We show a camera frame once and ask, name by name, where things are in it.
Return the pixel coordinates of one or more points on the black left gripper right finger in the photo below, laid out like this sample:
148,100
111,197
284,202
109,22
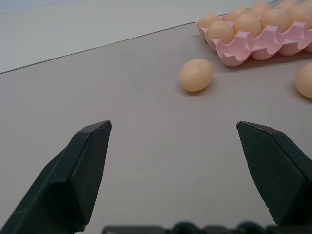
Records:
278,175

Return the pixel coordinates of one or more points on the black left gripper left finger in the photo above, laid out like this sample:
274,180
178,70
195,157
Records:
70,180

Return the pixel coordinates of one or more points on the pink egg tray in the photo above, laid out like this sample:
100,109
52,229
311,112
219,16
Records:
258,42

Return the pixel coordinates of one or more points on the beige egg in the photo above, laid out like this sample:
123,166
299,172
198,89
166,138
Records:
196,74
247,24
208,20
301,13
235,13
259,7
287,4
275,20
306,81
220,32

